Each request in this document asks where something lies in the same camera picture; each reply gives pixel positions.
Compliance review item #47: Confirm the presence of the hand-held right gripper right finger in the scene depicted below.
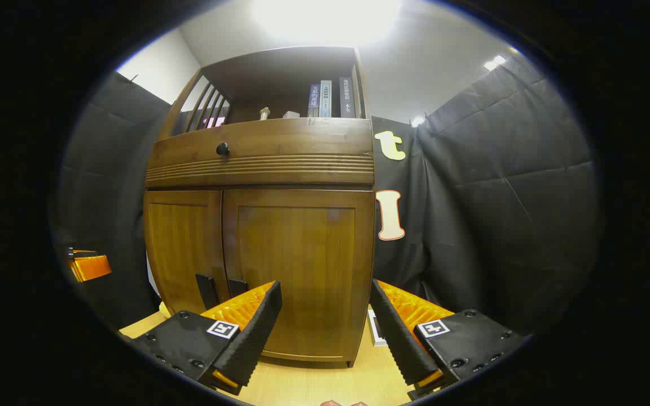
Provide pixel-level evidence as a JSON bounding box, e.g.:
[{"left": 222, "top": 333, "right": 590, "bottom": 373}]
[{"left": 369, "top": 279, "right": 530, "bottom": 401}]

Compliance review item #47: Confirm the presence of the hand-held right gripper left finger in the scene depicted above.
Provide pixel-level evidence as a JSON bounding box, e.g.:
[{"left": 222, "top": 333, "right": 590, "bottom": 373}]
[{"left": 128, "top": 280, "right": 283, "bottom": 395}]

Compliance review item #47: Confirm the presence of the wooden cabinet door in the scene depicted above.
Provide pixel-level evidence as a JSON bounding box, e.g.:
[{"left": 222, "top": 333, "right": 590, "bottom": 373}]
[
  {"left": 143, "top": 190, "right": 231, "bottom": 316},
  {"left": 222, "top": 189, "right": 375, "bottom": 361}
]

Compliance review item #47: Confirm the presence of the wooden double-door shoe cabinet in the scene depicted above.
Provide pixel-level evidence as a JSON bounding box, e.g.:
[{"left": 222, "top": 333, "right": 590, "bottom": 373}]
[{"left": 143, "top": 46, "right": 376, "bottom": 368}]

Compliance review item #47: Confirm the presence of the black backdrop cloth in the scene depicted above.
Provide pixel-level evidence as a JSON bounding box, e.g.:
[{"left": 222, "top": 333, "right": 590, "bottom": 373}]
[{"left": 54, "top": 54, "right": 602, "bottom": 333}]

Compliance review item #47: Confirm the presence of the wooden drawer with black knob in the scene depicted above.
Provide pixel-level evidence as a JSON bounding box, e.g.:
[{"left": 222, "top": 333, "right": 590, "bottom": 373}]
[{"left": 146, "top": 117, "right": 375, "bottom": 188}]

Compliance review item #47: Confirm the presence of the black book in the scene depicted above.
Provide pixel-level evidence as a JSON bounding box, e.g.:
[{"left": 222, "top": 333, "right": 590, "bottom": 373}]
[{"left": 339, "top": 77, "right": 355, "bottom": 118}]

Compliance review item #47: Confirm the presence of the large ceiling light panel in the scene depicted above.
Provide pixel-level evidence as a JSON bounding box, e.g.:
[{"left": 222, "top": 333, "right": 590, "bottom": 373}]
[{"left": 252, "top": 0, "right": 405, "bottom": 46}]

